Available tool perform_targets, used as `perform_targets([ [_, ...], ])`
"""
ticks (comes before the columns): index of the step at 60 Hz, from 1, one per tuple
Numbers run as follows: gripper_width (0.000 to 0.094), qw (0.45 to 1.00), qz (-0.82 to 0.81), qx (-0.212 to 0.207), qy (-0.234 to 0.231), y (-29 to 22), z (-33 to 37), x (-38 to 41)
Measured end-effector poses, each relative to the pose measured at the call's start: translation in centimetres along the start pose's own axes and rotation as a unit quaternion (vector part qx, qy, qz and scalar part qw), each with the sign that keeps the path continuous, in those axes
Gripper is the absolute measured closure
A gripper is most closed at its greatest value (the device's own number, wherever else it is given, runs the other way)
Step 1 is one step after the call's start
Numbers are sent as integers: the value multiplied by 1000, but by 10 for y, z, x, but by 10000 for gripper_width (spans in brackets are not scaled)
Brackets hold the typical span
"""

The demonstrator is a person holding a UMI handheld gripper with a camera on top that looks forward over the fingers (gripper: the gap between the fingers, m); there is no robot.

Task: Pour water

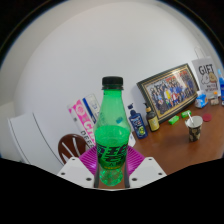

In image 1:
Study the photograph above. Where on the white refrigerator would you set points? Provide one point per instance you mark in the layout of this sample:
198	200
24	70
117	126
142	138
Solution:
31	140

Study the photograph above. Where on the flat round red coaster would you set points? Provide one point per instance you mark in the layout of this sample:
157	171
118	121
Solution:
207	117

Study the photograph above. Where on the framed group photo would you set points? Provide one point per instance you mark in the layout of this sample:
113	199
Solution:
170	90

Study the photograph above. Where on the floral patterned paper cup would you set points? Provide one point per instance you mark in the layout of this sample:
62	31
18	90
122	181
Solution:
194	131

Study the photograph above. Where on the tall pink and white box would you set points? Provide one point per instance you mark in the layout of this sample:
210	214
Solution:
81	121

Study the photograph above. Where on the dark blue pump bottle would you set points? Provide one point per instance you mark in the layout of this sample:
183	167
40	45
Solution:
138	125

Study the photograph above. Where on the white lotion bottle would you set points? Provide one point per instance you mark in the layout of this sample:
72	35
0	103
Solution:
132	140

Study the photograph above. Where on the small green packet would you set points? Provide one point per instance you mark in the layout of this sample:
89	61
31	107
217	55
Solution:
186	114
173	120

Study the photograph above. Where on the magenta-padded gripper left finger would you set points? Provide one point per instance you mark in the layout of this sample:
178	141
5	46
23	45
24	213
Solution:
75	170

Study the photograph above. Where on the green plastic drink bottle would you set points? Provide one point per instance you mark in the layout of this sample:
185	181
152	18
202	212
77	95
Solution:
112	141

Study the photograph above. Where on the dark wooden chair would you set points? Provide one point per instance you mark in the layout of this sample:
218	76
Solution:
71	146

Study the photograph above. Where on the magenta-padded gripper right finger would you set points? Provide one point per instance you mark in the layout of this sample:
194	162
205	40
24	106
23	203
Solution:
148	170

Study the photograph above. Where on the small snack packet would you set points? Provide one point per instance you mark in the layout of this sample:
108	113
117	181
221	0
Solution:
215	101

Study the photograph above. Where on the white paper gift bag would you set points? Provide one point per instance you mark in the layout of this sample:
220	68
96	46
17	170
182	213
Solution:
206	78

